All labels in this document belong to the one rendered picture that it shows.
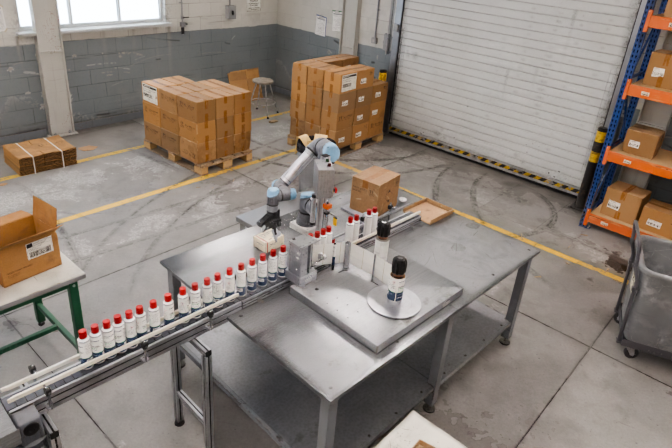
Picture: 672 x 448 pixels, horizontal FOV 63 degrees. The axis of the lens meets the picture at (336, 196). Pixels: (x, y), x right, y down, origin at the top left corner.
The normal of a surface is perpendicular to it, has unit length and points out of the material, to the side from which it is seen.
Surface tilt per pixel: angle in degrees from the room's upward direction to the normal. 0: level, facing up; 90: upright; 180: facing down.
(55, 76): 90
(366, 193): 90
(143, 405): 0
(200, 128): 89
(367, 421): 1
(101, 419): 0
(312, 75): 90
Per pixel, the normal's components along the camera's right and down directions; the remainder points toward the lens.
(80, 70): 0.74, 0.34
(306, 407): 0.07, -0.90
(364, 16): -0.66, 0.28
